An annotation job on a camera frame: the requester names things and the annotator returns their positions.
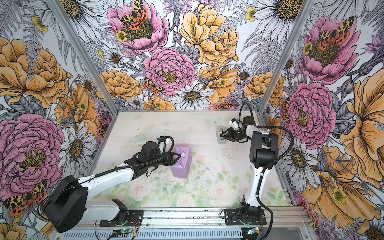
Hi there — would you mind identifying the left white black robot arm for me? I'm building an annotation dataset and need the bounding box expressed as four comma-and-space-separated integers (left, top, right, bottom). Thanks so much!
42, 136, 188, 233

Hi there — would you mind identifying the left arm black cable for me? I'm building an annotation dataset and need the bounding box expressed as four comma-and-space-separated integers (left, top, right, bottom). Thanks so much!
37, 135, 176, 223

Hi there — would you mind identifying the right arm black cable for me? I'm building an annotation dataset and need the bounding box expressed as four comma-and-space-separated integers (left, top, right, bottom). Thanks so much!
237, 100, 295, 240

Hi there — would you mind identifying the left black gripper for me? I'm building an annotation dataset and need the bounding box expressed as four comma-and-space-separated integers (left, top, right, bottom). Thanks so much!
147, 151, 180, 168

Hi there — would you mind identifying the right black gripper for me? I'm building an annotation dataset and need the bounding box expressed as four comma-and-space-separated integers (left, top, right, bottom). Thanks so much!
220, 126, 252, 143

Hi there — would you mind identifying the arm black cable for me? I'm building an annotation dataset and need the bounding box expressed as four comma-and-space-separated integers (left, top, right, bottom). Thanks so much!
37, 135, 176, 223
237, 100, 295, 240

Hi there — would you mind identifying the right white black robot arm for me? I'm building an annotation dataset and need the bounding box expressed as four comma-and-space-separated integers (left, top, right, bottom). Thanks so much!
220, 117, 279, 226

